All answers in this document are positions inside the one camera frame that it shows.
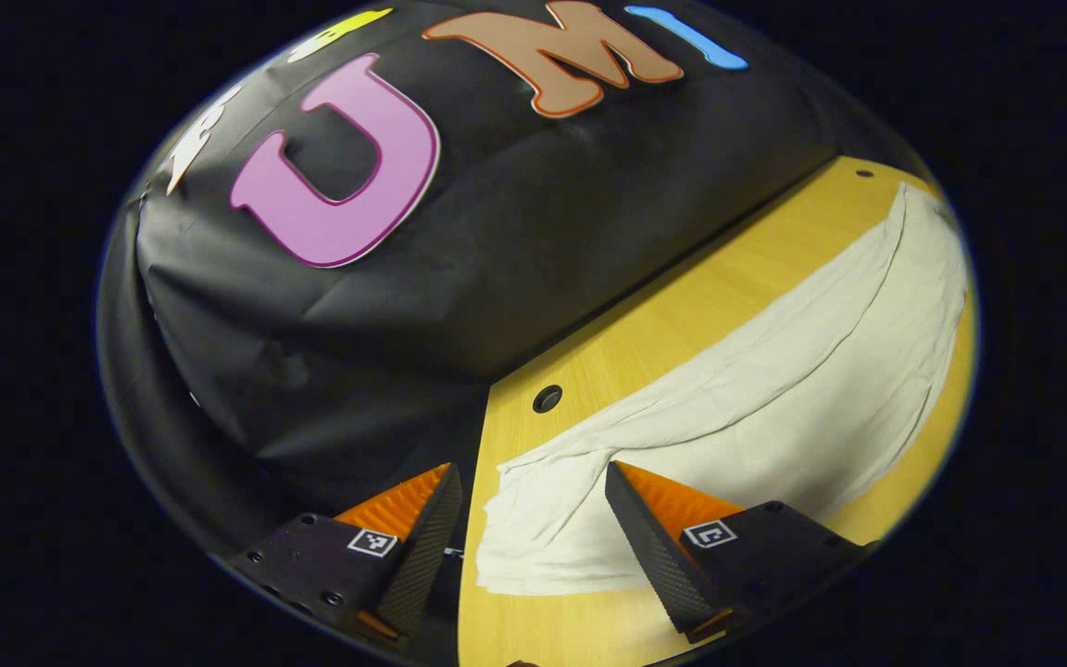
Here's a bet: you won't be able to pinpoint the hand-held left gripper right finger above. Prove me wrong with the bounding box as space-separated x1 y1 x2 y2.
604 459 878 647

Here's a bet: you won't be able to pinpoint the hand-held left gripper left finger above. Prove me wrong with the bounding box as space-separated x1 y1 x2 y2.
223 461 464 642

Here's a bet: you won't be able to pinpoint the white jeans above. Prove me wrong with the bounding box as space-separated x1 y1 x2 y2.
475 182 971 598

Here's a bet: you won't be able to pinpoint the black backdrop cloth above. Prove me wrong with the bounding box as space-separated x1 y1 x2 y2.
96 0 933 664

